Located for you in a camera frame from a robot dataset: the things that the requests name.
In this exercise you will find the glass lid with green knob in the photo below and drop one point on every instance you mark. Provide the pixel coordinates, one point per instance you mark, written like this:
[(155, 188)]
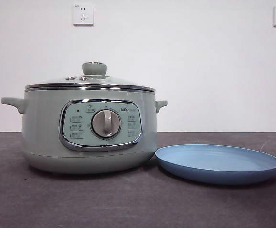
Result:
[(94, 69)]

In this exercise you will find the blue round plate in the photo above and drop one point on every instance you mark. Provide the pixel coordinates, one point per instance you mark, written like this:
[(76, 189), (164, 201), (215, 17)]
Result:
[(219, 159)]

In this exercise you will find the pale green electric steamer pot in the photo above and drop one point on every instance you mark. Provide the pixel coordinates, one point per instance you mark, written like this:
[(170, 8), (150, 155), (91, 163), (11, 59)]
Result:
[(42, 133)]

